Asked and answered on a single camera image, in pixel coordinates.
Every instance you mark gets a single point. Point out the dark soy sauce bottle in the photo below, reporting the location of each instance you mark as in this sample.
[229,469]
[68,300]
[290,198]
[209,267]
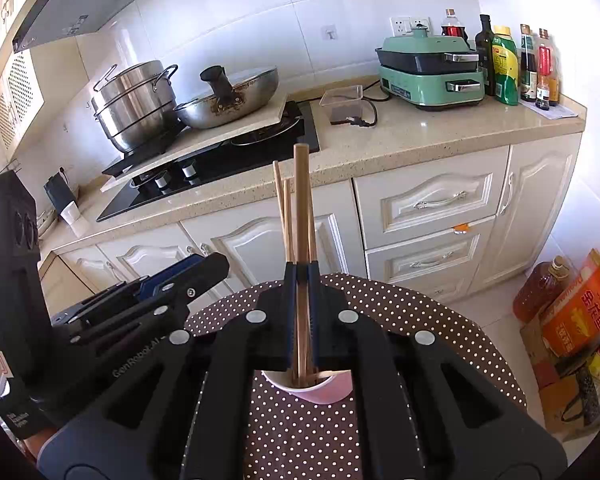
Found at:
[527,65]

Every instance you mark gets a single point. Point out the black glass gas hob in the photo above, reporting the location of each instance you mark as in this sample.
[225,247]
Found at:
[240,160]

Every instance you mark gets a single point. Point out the white wall socket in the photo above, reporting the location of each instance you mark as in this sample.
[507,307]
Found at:
[402,25]

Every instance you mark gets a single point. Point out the cardboard box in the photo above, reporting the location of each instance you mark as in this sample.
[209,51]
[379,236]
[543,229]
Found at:
[555,400]

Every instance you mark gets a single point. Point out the beige stone slab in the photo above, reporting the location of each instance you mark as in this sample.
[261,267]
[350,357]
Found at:
[215,139]

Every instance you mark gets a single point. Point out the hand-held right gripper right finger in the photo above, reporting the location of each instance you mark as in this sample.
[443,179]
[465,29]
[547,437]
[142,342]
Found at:
[330,320]

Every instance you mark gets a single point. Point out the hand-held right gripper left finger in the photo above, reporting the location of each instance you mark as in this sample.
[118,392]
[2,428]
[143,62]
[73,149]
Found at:
[275,320]

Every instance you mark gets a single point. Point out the metal wok with lid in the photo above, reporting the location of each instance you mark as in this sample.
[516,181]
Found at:
[230,105]

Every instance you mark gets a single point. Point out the pink cup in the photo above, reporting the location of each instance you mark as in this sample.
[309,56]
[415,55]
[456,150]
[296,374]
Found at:
[325,392]

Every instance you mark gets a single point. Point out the clear plastic container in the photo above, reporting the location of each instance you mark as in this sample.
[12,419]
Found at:
[340,105]

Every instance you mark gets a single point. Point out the black induction cooker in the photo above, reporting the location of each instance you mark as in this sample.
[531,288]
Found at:
[145,157]

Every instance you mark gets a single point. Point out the red label sauce bottle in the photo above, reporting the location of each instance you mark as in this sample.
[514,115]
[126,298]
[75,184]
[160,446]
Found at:
[546,55]

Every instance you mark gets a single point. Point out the dark olive oil bottle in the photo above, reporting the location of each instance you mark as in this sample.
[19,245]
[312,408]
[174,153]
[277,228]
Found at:
[485,55]

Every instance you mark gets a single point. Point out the white wall hook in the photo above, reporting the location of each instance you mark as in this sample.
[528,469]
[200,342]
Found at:
[330,32]

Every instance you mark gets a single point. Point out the cooking oil bottle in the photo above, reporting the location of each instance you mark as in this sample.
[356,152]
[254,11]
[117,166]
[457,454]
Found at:
[537,290]

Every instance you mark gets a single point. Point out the black pitcher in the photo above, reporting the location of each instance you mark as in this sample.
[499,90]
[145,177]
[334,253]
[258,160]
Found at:
[57,190]

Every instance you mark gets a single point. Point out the brown polka dot tablecloth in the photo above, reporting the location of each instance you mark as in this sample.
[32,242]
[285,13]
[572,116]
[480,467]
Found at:
[405,310]

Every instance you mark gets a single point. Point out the narrow cream lattice door cabinet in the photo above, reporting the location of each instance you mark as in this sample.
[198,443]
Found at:
[20,95]

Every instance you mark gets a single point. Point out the small dark sauce bottle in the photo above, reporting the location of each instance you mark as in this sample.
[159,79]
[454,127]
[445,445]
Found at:
[542,97]

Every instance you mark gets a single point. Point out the cream upper cabinets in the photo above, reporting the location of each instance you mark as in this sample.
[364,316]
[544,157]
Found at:
[10,15]

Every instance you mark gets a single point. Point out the pile of wooden chopsticks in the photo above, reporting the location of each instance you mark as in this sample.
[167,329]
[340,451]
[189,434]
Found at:
[279,185]

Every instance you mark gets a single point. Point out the grey range hood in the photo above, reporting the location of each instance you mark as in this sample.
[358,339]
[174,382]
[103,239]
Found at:
[80,5]

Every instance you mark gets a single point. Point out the white paper sheet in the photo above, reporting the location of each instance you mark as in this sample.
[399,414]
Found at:
[555,111]

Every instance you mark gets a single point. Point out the single wooden chopstick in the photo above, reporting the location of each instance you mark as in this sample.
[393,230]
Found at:
[301,185]

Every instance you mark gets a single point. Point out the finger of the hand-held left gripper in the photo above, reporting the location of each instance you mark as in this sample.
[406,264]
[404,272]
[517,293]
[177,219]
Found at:
[170,272]
[205,275]

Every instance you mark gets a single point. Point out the orange sticker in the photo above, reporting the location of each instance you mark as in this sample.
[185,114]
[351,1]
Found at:
[461,228]

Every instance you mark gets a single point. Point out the red label drink bottle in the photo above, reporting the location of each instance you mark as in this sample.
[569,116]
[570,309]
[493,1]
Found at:
[452,30]

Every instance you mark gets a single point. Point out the green electric grill pot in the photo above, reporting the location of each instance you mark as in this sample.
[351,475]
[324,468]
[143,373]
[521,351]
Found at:
[430,90]

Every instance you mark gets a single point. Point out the white cup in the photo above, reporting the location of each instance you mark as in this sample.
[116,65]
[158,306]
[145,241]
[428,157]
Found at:
[71,212]

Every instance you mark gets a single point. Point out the orange rice bag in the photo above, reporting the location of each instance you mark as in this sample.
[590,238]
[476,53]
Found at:
[580,310]

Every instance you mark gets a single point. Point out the stainless steel steamer pot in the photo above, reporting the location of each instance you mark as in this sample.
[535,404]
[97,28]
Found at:
[130,110]

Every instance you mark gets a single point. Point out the green yellow plastic bottle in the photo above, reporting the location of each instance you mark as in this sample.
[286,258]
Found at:
[505,70]

